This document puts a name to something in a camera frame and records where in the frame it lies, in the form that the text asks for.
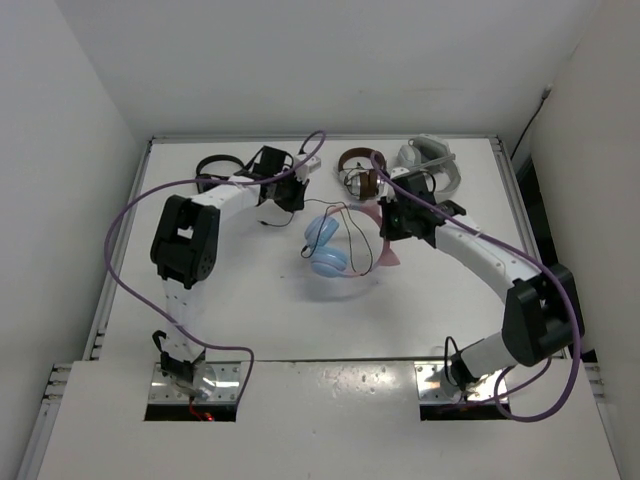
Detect pink blue cat-ear headphones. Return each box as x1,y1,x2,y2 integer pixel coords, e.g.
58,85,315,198
301,202,400,278

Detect thin black headphone cable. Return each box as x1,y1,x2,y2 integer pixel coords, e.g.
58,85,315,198
257,198,377,277

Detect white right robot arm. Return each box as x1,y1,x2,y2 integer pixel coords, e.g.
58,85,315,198
379,173,584,390

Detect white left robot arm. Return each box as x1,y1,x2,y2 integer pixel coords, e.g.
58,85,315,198
151,146,321,389

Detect brown silver headphones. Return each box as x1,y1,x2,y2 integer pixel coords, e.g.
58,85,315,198
337,147,387,201

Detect black on-ear headphones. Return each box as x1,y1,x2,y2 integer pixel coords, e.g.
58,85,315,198
195,154,245,180

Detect white grey gaming headset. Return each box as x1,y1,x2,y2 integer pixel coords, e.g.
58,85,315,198
391,134,462,203

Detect white front cover panel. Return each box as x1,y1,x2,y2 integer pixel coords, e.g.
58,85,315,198
39,361,618,479

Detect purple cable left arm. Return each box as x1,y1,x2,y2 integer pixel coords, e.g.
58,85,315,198
103,130,329,401

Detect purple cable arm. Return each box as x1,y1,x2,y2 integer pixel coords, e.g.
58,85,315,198
369,151,586,420
103,130,329,401

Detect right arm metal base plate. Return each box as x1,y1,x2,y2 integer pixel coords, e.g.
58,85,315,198
414,362,511,404

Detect black wall cable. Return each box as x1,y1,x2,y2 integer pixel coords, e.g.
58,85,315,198
511,87,553,157

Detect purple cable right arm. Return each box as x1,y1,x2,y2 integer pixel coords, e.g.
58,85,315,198
369,151,586,420

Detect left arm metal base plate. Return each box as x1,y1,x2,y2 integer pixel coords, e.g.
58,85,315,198
148,362,242,406

